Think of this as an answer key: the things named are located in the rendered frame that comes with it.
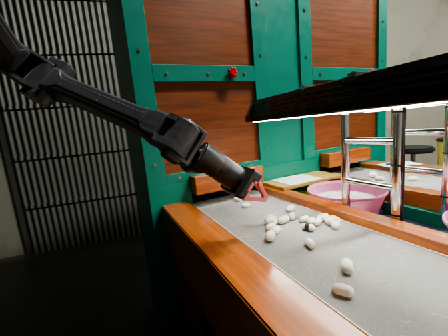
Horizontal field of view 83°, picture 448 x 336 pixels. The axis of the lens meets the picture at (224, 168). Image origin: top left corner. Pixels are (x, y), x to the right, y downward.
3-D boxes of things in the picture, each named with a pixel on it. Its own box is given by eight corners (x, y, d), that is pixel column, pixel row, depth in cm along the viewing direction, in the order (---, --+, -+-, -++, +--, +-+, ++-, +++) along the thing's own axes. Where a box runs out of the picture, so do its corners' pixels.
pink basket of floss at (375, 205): (397, 230, 77) (397, 200, 75) (305, 225, 87) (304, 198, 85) (380, 203, 101) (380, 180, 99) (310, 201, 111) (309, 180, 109)
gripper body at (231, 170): (239, 168, 62) (215, 151, 59) (261, 173, 53) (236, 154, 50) (225, 191, 61) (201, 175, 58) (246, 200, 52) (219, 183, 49)
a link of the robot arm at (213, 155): (194, 161, 48) (208, 137, 50) (181, 163, 54) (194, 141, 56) (221, 179, 51) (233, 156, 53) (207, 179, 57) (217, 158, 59)
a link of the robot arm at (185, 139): (11, 85, 56) (43, 51, 59) (32, 101, 61) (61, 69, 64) (173, 161, 45) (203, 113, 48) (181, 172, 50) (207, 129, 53)
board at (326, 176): (284, 191, 98) (283, 188, 98) (262, 184, 112) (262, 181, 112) (343, 177, 112) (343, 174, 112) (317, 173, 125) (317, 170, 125)
